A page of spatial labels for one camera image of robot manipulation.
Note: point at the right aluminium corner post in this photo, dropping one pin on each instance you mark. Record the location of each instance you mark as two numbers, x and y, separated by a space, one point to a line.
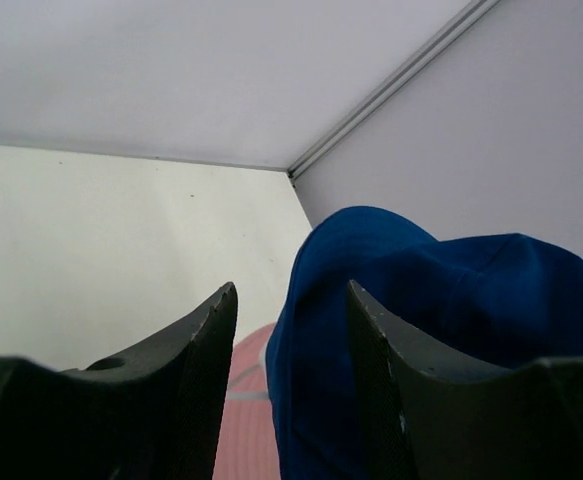
452 31

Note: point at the pink bucket hat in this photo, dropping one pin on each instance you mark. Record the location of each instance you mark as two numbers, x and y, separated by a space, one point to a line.
247 446

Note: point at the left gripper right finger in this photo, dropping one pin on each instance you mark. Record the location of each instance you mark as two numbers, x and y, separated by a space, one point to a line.
429 411

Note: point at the dark blue bucket hat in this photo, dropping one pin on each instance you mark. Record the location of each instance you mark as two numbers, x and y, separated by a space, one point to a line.
506 299

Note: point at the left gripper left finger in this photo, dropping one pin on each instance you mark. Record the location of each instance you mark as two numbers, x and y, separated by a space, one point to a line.
151 411

